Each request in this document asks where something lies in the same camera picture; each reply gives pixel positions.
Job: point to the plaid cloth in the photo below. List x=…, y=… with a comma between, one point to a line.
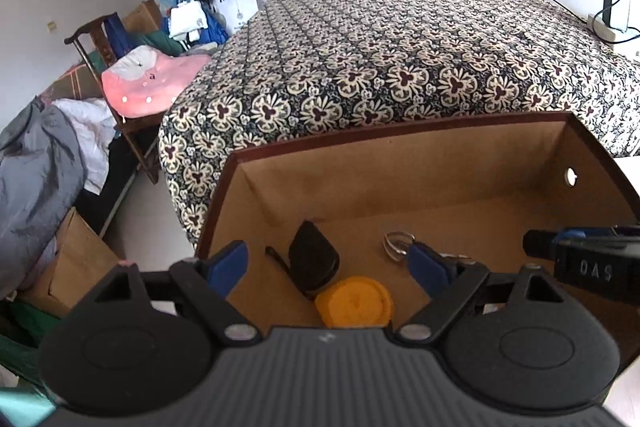
x=75, y=82

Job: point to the white garment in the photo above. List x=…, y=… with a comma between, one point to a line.
x=187, y=19

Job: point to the plain cardboard box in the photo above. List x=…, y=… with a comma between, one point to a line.
x=75, y=257

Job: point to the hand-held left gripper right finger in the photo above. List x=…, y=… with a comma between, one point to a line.
x=430, y=269

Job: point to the bed with patterned cover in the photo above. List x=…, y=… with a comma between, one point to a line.
x=400, y=57

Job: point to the white cloth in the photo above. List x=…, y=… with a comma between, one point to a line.
x=90, y=132

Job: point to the teal cloth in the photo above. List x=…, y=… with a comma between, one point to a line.
x=20, y=407

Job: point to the grey jacket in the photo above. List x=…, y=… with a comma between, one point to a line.
x=35, y=187

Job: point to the white storage box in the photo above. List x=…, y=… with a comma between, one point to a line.
x=237, y=9

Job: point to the dark green cloth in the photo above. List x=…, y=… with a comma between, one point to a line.
x=160, y=44

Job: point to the tan cardboard box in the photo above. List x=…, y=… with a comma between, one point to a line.
x=142, y=17

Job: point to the brown cardboard box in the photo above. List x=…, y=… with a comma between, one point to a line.
x=400, y=182

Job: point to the blue cloth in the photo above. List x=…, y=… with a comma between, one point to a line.
x=115, y=34

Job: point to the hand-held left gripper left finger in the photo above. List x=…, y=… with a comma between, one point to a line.
x=227, y=267

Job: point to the metal eyelash curler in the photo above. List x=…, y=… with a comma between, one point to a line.
x=457, y=258

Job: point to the dark wooden chair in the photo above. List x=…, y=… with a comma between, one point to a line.
x=90, y=27

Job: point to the orange plastic container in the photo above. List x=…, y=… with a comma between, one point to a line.
x=355, y=302

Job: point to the white power strip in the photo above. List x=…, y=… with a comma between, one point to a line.
x=612, y=34

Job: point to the green box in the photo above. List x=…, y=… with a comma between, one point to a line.
x=25, y=322

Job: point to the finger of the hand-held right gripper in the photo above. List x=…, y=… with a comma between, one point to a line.
x=542, y=244

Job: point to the black charger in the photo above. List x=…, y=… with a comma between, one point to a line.
x=610, y=9

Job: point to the pink cushion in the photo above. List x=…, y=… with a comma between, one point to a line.
x=150, y=82

